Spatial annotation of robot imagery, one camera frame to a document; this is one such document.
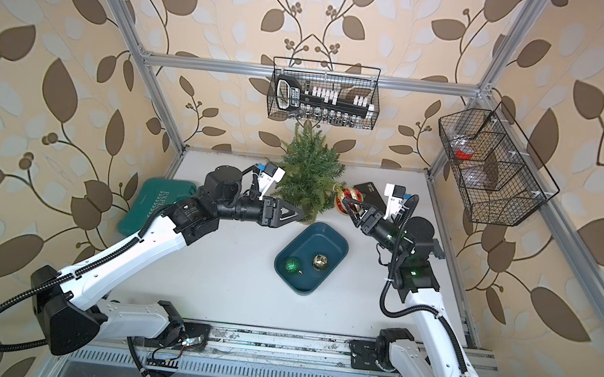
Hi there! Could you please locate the right black wire basket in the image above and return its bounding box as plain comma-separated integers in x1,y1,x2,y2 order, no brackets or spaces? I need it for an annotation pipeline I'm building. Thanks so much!
438,102,560,227

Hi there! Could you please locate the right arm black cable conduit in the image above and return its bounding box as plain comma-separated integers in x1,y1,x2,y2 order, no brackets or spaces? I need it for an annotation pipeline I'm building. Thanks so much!
370,192,509,377

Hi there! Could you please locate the black flat box yellow label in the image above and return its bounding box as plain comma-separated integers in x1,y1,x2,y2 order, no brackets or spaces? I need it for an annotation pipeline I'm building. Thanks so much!
354,182,387,215

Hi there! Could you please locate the small green christmas tree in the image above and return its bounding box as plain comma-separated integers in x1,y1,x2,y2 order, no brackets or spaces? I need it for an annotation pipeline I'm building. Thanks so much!
274,121,345,225

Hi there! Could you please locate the black wire basket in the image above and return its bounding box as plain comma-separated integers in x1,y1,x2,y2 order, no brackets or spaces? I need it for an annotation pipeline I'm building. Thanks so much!
438,102,560,227
266,56,382,131

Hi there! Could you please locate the black socket tool set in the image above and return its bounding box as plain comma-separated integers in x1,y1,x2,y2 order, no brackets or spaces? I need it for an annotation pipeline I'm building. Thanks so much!
267,74,380,120

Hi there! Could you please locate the teal plastic tray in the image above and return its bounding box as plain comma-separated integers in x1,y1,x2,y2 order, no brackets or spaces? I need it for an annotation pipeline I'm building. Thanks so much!
274,222,349,296

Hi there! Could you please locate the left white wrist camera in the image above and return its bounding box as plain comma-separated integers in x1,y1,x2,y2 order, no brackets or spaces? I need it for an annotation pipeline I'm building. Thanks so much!
252,162,285,200

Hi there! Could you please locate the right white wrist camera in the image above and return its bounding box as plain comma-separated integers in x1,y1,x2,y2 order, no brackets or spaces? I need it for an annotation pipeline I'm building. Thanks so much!
383,183,412,221

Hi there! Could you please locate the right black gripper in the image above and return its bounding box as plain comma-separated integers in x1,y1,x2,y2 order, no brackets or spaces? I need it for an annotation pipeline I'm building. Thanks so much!
342,197,413,265

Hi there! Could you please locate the green plastic tool case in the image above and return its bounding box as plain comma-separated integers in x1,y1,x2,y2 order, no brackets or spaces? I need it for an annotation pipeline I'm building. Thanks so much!
117,178,197,236

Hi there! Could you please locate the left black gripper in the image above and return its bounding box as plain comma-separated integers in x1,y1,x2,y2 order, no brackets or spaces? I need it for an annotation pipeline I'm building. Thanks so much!
211,186,303,231

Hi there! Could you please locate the green glitter bauble ornament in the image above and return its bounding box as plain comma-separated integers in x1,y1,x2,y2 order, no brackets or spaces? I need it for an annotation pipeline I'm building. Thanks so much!
283,257,303,276

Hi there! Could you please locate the red gold striped ornament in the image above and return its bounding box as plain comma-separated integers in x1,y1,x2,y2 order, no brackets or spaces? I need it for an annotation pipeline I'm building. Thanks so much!
334,187,364,216

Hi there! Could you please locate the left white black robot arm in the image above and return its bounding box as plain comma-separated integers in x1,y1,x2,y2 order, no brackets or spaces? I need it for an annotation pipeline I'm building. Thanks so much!
31,163,304,356

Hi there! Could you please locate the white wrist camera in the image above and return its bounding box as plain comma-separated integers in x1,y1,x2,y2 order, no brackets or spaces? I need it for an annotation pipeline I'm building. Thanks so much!
252,162,285,200
383,183,412,221

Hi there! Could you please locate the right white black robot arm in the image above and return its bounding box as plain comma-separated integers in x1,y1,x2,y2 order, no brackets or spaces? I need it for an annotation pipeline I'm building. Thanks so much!
342,195,480,377

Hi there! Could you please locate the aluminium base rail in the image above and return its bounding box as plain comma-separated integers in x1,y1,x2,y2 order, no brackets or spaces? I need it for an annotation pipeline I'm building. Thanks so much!
53,305,507,377

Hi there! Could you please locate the back black wire basket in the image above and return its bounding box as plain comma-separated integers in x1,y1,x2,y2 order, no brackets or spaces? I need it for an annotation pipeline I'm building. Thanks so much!
266,56,382,131

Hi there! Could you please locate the red item in basket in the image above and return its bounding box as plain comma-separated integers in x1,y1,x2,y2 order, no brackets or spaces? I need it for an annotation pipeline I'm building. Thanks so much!
450,137,475,161

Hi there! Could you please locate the small grey metal bracket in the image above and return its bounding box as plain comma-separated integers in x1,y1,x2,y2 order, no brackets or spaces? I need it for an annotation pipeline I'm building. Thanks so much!
429,239,446,260

